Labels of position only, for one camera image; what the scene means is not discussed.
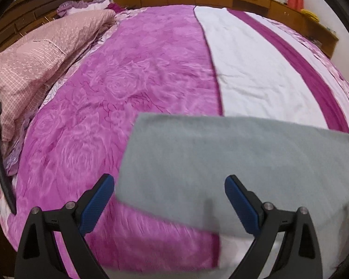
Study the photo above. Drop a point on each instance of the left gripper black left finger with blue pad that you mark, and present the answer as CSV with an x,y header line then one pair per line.
x,y
38,255

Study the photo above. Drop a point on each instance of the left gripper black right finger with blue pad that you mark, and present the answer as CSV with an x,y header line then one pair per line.
x,y
299,255

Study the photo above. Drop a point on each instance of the grey pants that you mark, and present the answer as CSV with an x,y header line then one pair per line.
x,y
174,167

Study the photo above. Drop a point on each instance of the pink checked folded quilt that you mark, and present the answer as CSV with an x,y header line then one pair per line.
x,y
29,66

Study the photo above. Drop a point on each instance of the purple floral bedspread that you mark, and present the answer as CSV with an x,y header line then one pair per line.
x,y
178,60

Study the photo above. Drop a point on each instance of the wooden cabinet row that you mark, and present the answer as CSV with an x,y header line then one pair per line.
x,y
296,20

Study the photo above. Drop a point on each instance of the yellow object on cabinet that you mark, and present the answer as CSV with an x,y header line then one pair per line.
x,y
310,15

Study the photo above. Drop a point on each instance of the dark wooden headboard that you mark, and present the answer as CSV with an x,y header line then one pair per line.
x,y
23,16

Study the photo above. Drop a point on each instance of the purple ruffled pillow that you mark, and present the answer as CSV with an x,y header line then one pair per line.
x,y
71,7

